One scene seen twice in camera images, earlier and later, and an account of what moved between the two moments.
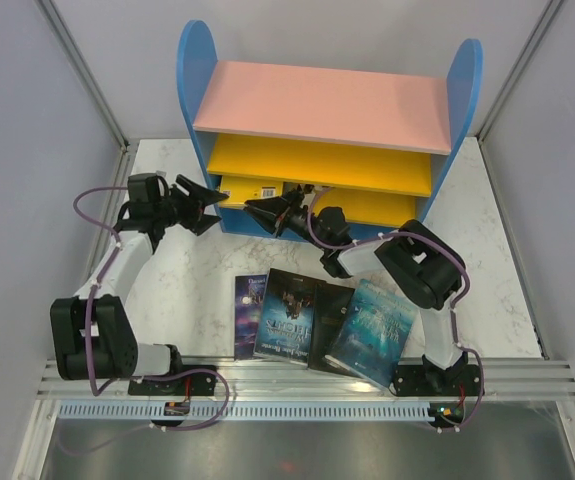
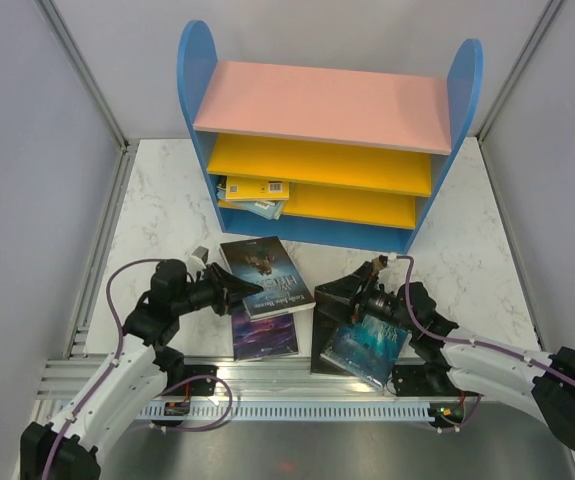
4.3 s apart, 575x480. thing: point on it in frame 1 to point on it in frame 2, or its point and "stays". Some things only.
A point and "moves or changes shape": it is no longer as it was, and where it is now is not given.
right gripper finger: x=266 y=219 to x=334 y=308
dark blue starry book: x=284 y=329 to x=265 y=262
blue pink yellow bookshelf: x=370 y=144 stays
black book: x=330 y=303 stays
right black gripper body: x=297 y=218 to x=374 y=302
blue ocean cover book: x=374 y=333 stays
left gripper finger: x=204 y=195 to x=234 y=284
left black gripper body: x=181 y=209 to x=206 y=292
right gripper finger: x=271 y=205 to x=346 y=286
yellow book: x=243 y=189 moves or changes shape
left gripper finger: x=203 y=222 to x=235 y=299
